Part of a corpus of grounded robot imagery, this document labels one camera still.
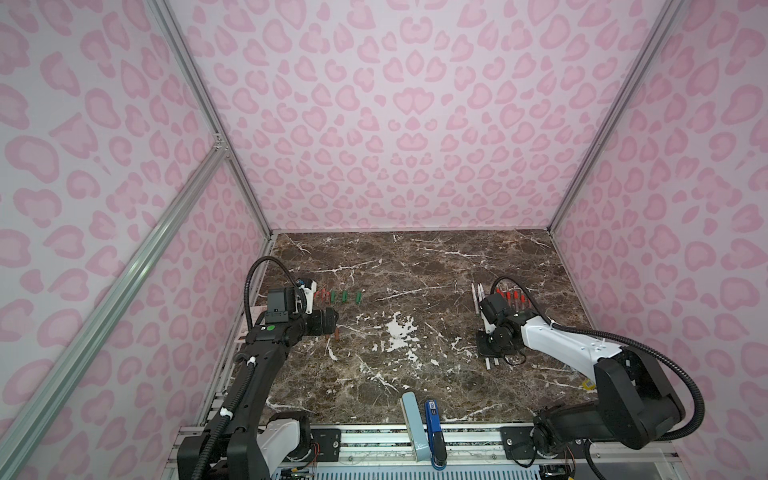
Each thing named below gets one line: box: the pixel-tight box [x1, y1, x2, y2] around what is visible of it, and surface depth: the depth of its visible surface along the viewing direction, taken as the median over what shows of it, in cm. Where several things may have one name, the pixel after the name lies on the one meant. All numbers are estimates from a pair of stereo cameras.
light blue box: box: [400, 392, 431, 462], surface depth 74 cm
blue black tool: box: [425, 400, 447, 470], surface depth 73 cm
